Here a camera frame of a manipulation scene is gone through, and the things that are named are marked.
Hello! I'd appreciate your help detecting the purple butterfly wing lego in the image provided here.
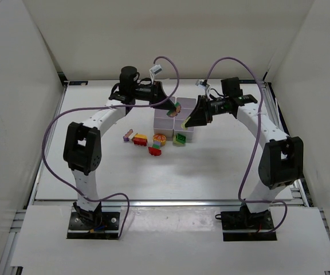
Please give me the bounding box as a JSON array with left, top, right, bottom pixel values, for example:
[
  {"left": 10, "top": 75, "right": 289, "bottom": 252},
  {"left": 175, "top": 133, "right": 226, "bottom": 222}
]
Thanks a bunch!
[{"left": 123, "top": 129, "right": 133, "bottom": 142}]

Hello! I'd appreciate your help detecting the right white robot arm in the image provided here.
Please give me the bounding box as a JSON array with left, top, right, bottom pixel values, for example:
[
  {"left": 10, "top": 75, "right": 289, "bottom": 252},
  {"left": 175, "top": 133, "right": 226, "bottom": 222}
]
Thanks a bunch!
[{"left": 182, "top": 77, "right": 304, "bottom": 230}]

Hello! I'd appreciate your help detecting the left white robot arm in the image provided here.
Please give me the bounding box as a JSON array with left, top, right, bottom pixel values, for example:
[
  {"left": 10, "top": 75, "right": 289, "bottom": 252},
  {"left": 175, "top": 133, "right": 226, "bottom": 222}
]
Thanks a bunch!
[{"left": 63, "top": 65, "right": 181, "bottom": 228}]

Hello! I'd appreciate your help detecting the right white divided container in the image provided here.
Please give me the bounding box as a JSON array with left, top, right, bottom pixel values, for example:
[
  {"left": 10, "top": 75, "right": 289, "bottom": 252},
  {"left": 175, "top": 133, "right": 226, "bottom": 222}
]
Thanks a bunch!
[{"left": 172, "top": 97, "right": 197, "bottom": 141}]

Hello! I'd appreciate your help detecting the white divided container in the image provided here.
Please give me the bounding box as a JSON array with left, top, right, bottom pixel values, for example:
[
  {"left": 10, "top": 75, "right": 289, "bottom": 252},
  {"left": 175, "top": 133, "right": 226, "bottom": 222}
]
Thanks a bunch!
[
  {"left": 153, "top": 109, "right": 174, "bottom": 138},
  {"left": 172, "top": 97, "right": 197, "bottom": 141}
]

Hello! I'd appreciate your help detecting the left white divided container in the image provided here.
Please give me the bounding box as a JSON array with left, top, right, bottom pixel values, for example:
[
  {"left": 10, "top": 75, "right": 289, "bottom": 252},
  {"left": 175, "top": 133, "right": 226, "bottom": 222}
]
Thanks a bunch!
[{"left": 153, "top": 109, "right": 174, "bottom": 138}]

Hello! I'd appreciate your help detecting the green and lime lego stack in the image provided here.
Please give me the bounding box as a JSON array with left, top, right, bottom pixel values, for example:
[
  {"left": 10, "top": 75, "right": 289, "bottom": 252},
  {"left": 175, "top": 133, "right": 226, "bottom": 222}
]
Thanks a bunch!
[{"left": 173, "top": 133, "right": 186, "bottom": 146}]

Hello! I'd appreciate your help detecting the yellow oval printed lego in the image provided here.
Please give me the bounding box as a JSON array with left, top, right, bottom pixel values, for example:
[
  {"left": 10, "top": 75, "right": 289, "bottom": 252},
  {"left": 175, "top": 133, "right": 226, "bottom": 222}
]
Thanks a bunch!
[{"left": 152, "top": 133, "right": 167, "bottom": 146}]

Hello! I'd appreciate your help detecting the yellow and red lego stack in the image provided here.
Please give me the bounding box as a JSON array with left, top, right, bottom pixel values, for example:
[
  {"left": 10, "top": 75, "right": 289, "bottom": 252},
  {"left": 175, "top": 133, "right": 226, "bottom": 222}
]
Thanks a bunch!
[{"left": 132, "top": 133, "right": 148, "bottom": 146}]

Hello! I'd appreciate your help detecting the lilac green red lego stack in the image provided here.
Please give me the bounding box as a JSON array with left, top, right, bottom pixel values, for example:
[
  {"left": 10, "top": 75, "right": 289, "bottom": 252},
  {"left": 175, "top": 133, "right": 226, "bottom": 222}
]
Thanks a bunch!
[{"left": 148, "top": 141, "right": 162, "bottom": 156}]

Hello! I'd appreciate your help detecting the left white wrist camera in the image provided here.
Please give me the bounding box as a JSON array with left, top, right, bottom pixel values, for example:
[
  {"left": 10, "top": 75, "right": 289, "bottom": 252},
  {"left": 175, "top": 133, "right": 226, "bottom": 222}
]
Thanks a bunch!
[{"left": 150, "top": 64, "right": 163, "bottom": 75}]

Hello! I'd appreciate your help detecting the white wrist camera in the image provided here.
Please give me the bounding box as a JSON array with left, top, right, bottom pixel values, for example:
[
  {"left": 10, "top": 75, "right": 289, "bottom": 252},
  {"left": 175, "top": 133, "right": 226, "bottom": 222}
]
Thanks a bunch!
[
  {"left": 196, "top": 79, "right": 209, "bottom": 89},
  {"left": 150, "top": 64, "right": 163, "bottom": 75}
]

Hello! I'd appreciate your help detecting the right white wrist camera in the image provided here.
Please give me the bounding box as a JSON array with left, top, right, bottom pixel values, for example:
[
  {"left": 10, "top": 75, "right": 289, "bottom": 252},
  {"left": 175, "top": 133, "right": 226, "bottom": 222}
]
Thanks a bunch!
[{"left": 196, "top": 79, "right": 209, "bottom": 89}]

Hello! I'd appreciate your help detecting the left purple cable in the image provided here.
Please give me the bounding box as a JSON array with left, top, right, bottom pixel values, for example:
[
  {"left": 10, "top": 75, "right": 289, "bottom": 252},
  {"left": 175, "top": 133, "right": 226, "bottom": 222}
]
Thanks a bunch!
[{"left": 42, "top": 56, "right": 180, "bottom": 239}]

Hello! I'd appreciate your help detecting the purple cable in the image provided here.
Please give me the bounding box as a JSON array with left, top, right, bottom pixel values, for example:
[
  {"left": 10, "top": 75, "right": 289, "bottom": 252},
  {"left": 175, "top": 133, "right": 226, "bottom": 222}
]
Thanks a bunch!
[
  {"left": 42, "top": 56, "right": 180, "bottom": 239},
  {"left": 205, "top": 57, "right": 288, "bottom": 231}
]

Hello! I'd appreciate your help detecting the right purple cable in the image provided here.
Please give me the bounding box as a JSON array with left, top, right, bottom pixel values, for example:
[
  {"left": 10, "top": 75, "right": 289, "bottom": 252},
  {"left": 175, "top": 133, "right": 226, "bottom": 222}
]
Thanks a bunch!
[{"left": 205, "top": 57, "right": 288, "bottom": 231}]

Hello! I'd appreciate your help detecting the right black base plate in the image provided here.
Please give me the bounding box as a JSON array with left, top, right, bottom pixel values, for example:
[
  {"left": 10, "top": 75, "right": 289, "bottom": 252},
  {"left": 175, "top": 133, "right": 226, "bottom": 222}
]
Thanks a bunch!
[{"left": 215, "top": 210, "right": 277, "bottom": 242}]

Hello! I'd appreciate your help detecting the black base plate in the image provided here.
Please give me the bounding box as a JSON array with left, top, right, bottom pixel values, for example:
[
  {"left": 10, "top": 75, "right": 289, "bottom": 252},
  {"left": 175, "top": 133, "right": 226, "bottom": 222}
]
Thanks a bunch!
[
  {"left": 215, "top": 210, "right": 277, "bottom": 242},
  {"left": 66, "top": 209, "right": 120, "bottom": 239}
]

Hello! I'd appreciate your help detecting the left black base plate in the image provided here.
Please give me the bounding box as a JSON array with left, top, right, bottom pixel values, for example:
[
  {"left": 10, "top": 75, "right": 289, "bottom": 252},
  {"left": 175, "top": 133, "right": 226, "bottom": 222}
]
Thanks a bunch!
[{"left": 66, "top": 209, "right": 120, "bottom": 239}]

